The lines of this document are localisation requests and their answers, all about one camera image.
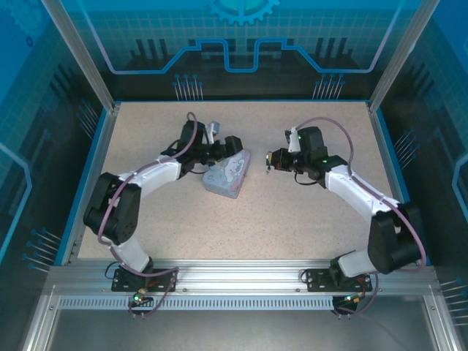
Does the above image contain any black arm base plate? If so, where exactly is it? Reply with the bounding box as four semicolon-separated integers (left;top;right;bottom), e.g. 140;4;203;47
111;268;178;293
305;268;377;293

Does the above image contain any aluminium mounting rail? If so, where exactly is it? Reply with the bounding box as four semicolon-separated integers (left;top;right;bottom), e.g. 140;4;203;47
47;258;438;295

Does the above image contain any aluminium frame post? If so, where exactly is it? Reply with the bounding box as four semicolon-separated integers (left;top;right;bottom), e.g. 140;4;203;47
367;0;442;113
39;0;122;113

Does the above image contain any slotted grey cable duct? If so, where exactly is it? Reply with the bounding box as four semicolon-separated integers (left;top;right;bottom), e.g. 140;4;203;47
58;295;336;312

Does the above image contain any aluminium side rail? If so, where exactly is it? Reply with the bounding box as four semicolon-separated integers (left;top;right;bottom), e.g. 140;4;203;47
367;104;420;266
60;104;121;266

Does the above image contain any blue printed acrylic panel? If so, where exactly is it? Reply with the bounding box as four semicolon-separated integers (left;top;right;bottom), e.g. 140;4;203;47
376;0;468;293
0;0;110;271
58;0;421;102

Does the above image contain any blue cartoon dog tin box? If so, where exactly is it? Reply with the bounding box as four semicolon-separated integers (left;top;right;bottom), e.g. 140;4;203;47
201;148;252;200

